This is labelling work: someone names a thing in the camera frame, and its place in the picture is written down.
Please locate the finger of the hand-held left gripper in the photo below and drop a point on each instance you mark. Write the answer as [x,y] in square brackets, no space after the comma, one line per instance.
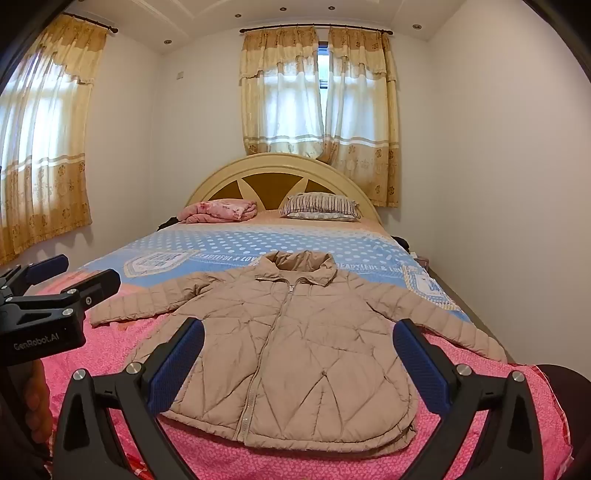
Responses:
[46,267]
[99,284]

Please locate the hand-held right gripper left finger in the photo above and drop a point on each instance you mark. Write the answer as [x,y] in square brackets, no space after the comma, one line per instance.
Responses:
[178,364]

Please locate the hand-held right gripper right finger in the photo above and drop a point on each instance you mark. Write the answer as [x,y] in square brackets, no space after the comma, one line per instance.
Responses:
[422,364]

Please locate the beige puffer jacket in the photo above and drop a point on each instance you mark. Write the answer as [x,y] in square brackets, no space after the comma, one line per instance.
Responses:
[295,346]

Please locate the person's left hand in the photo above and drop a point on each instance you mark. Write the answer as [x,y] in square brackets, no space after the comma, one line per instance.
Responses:
[39,401]

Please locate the black cloth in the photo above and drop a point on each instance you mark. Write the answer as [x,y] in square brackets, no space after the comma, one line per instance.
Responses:
[168,223]

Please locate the wide yellow sheer curtain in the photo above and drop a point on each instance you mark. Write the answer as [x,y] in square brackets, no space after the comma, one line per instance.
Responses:
[46,161]

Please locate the red plaid sheet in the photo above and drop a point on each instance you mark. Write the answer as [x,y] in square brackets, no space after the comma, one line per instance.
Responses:
[136,468]

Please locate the blue pink printed bedspread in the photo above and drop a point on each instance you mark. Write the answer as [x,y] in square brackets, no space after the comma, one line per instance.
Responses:
[231,244]

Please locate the dark maroon cloth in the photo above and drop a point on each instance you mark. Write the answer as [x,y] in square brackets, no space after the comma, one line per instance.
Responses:
[556,387]

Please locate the pink floral folded blanket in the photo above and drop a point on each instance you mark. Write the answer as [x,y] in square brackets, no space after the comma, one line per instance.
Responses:
[221,210]

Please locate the striped pillow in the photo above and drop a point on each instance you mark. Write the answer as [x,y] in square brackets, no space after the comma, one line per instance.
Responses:
[318,205]

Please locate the cream wooden bed headboard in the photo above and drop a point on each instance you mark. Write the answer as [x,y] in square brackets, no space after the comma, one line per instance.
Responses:
[277,161]

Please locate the short dark curtain rod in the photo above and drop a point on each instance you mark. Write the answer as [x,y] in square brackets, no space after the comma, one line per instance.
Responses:
[108,29]

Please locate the recessed ceiling spotlights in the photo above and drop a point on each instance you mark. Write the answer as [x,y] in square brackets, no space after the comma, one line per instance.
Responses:
[167,42]

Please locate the yellow sheer curtain panel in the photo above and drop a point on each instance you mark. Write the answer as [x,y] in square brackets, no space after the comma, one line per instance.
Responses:
[277,92]
[364,115]

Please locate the long dark curtain rod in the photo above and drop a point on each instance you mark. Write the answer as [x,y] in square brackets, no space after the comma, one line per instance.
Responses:
[323,28]

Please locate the window frame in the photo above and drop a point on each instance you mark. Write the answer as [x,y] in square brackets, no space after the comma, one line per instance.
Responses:
[324,64]

